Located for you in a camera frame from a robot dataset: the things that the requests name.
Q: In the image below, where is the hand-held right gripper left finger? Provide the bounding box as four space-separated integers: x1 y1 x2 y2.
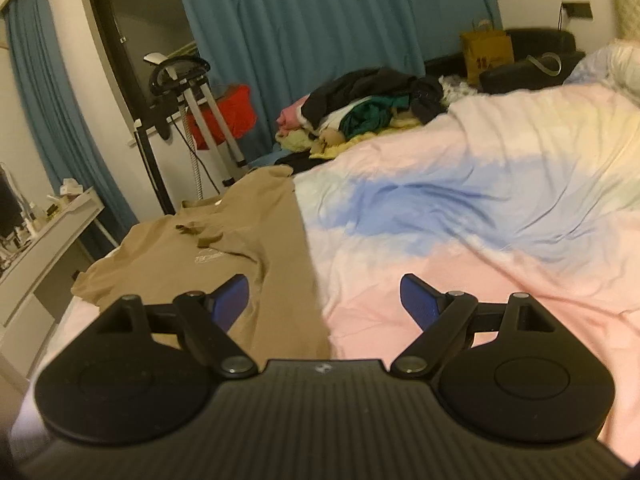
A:
97 274 259 380

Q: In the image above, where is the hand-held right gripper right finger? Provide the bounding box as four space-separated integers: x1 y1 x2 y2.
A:
390 273 557 380

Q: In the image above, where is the tan t-shirt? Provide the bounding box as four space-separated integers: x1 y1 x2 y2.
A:
71 164 333 361

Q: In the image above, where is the pastel tie-dye blanket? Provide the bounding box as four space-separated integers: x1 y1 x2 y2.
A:
10 45 640 461

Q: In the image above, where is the white cabinet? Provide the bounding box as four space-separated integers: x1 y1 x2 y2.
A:
127 105 236 216

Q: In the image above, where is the black bag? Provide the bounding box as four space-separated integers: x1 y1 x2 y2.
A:
274 152 321 167

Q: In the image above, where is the yellow towel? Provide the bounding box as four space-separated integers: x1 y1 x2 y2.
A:
280 130 371 158

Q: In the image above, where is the garment steamer stand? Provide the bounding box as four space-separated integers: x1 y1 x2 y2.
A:
142 51 248 186

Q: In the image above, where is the green garment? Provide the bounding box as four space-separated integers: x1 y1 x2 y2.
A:
341 97 413 138

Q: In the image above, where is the red cloth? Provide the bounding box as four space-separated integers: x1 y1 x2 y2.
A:
192 84 257 151

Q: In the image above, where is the white dressing table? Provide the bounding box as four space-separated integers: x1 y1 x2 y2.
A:
0 186 106 376

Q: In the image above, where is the pink garment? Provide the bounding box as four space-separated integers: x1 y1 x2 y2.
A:
276 97 313 133

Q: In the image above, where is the row of cosmetic bottles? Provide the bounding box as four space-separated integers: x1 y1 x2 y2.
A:
20 192 63 241

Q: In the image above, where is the white patterned cloth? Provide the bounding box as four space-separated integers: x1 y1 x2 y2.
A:
440 75 481 106

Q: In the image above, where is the black garment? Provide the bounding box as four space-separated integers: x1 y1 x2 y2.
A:
302 66 446 123

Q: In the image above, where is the black leather cushion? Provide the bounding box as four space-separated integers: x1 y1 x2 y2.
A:
479 57 585 93

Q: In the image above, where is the wavy mirror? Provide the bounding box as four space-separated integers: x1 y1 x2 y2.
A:
0 162 23 241

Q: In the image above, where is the yellow paper bag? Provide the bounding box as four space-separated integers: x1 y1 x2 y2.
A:
460 20 515 86

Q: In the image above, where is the narrow blue curtain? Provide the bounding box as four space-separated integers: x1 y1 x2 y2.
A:
2 0 138 258

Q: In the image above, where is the black leather sofa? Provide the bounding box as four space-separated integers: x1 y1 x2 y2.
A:
425 28 586 93

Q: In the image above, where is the wide blue curtain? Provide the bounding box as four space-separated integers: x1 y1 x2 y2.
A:
167 0 503 161

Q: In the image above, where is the white pillow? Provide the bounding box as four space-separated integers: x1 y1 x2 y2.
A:
607 42 640 86

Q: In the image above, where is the quilted white headboard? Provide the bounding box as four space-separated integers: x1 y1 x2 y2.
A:
606 0 640 41

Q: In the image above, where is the white cable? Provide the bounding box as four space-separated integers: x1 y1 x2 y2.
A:
530 52 563 77

